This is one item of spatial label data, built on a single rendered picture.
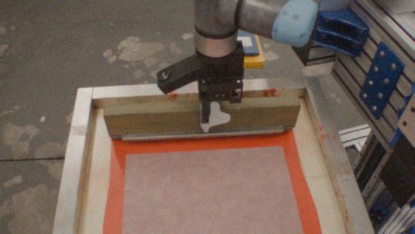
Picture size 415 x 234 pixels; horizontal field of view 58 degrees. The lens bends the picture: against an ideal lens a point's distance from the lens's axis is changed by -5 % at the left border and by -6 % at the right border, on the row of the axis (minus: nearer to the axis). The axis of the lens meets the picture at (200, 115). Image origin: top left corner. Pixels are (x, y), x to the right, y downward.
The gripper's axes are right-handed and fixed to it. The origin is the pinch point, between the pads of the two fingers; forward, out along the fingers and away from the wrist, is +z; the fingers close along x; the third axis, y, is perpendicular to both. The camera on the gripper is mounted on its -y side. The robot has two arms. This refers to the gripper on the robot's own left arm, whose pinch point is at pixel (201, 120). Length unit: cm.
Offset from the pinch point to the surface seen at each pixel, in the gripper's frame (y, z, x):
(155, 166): -10.4, 5.0, -7.7
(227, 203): 3.8, 4.9, -17.5
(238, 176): 6.6, 4.9, -11.5
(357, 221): 27.0, 1.2, -25.3
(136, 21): -33, 101, 183
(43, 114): -84, 101, 97
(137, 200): -13.9, 5.0, -15.7
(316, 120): 25.7, 2.3, 0.3
